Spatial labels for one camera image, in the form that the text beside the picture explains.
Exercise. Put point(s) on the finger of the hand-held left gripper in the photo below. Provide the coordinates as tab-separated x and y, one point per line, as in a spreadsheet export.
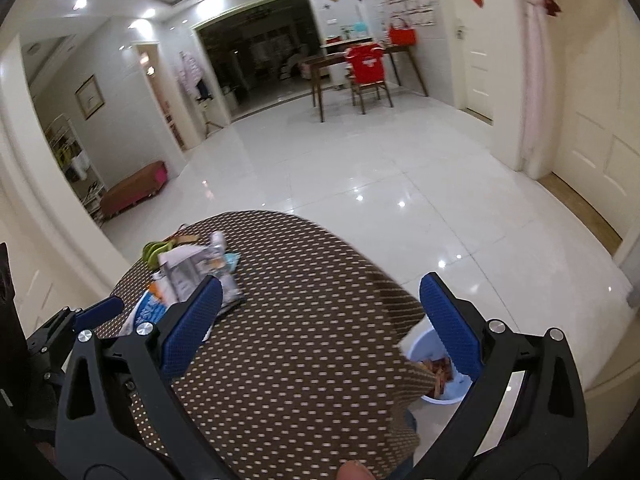
100	308

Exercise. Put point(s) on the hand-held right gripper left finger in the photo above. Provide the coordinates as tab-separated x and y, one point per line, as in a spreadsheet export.
192	327

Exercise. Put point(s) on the silver foil wrapper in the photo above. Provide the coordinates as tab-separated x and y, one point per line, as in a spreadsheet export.
230	296

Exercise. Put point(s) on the wooden dining table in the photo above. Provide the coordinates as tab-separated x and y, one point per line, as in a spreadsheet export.
330	60

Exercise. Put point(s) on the pink curtain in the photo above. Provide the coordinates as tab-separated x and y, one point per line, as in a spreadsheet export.
537	85

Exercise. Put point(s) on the brown dotted tablecloth round table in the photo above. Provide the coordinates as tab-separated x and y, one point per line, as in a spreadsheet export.
300	360

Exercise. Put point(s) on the lavender plastic trash bin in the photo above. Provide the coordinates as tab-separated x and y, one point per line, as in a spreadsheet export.
442	396

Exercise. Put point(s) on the person's right hand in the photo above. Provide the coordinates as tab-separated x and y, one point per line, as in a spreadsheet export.
353	472

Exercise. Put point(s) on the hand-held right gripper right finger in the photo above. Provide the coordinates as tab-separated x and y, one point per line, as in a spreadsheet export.
450	322

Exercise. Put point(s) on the group of wall certificates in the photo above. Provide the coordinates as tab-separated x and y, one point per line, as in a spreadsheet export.
407	5

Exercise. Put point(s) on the orange crumpled wrappers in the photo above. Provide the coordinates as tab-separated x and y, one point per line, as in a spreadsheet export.
436	369

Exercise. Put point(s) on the red handbag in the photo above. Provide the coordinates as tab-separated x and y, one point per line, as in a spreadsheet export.
402	34

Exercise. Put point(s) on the teal small packet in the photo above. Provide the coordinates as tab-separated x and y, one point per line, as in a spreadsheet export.
233	261

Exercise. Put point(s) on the red chair cover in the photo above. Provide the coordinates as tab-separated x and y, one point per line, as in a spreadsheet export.
366	62

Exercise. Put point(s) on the red curtain bow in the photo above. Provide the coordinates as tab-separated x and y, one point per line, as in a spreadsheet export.
552	2

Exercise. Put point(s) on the white storage shelf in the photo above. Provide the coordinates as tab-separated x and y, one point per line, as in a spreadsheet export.
75	160

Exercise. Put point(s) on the blue and white packet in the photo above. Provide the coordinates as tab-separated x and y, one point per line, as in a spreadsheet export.
145	312

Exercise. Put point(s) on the wooden chair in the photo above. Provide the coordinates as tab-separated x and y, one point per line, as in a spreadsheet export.
372	92

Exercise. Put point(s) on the wooden coat stand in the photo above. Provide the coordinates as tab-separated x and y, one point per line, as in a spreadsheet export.
209	115

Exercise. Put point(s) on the small white plastic bottle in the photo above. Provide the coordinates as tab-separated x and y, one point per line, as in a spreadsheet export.
218	250

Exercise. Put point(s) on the brown bench with pink skirt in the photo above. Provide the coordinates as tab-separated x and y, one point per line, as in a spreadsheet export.
131	191

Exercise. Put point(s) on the hanging pink clothes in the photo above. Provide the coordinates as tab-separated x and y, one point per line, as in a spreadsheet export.
189	72

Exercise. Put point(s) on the white panelled door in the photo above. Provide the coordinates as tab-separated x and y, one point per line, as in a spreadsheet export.
595	135
477	50

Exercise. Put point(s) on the framed wall picture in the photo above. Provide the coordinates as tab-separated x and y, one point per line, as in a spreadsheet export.
90	97

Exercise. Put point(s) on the brown cardboard tag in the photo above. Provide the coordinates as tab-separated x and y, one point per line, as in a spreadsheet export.
184	237

